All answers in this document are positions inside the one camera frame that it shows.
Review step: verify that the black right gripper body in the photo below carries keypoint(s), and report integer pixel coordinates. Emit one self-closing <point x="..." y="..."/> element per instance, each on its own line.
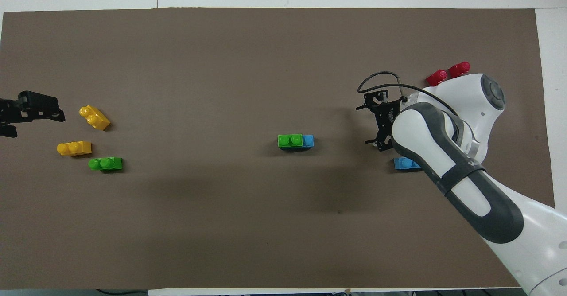
<point x="386" y="118"/>

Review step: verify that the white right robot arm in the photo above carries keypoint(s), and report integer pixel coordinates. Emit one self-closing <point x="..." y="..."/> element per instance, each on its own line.
<point x="465" y="185"/>

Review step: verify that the brown table mat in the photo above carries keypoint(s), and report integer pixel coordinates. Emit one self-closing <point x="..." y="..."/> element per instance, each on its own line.
<point x="221" y="65"/>

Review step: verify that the yellow two-stud brick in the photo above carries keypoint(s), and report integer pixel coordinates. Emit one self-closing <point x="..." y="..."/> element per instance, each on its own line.
<point x="75" y="148"/>
<point x="95" y="118"/>

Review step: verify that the green two-stud brick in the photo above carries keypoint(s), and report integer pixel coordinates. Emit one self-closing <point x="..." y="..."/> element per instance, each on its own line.
<point x="106" y="163"/>
<point x="290" y="141"/>

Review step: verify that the red one-stud brick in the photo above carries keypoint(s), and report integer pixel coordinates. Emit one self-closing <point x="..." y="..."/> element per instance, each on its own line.
<point x="459" y="69"/>
<point x="436" y="78"/>

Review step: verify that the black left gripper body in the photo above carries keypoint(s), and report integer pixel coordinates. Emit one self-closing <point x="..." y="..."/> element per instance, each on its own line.
<point x="9" y="112"/>

